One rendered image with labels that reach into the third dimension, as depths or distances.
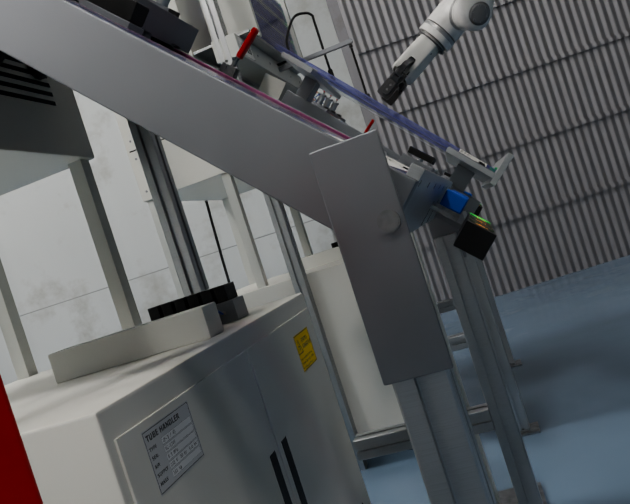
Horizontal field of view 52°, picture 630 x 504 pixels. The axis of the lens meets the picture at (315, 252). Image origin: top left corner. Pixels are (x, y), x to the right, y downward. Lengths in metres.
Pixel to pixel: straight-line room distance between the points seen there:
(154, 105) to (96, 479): 0.32
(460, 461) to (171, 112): 0.34
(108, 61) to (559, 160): 4.14
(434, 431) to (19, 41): 0.46
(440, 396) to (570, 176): 4.16
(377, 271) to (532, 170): 4.10
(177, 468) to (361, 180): 0.37
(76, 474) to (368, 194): 0.36
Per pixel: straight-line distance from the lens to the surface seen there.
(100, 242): 1.35
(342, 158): 0.45
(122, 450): 0.62
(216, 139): 0.53
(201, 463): 0.74
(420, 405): 0.47
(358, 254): 0.45
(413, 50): 1.53
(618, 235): 4.68
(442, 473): 0.49
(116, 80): 0.57
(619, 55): 4.82
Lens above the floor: 0.70
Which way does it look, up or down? 1 degrees down
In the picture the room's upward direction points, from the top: 18 degrees counter-clockwise
